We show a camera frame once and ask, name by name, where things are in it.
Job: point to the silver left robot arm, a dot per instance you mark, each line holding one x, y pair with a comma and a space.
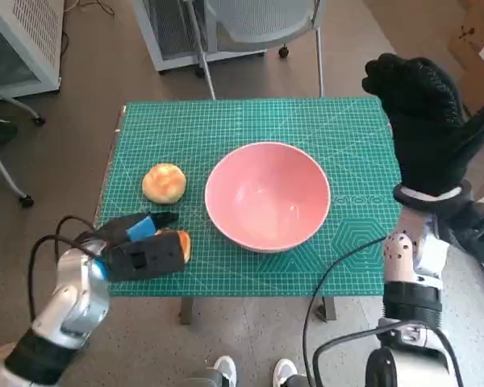
72, 294

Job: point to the white mesh cabinet on casters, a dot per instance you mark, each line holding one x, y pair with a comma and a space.
165, 32

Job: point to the round toy bread bun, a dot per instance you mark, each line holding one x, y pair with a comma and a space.
163, 183

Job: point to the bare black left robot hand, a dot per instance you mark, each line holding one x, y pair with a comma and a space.
121, 230

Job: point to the white perforated metal cabinet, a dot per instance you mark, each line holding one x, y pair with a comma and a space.
24, 40

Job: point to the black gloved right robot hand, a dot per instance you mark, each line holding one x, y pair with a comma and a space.
423, 129

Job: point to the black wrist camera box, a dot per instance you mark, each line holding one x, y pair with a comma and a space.
476, 234
145, 258

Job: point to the green cutting mat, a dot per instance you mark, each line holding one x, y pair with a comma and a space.
246, 121

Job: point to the pink bowl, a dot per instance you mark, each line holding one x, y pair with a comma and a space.
266, 193

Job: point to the grey chair with metal legs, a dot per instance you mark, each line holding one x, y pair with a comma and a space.
266, 20

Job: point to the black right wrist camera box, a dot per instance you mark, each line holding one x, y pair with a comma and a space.
476, 234

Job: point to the rectangular toy bread loaf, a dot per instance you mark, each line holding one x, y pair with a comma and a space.
185, 246

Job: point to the brown cardboard box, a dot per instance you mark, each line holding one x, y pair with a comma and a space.
476, 40

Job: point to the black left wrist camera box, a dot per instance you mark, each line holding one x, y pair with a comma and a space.
145, 258

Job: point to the grey table leg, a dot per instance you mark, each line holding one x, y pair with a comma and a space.
186, 310
328, 309

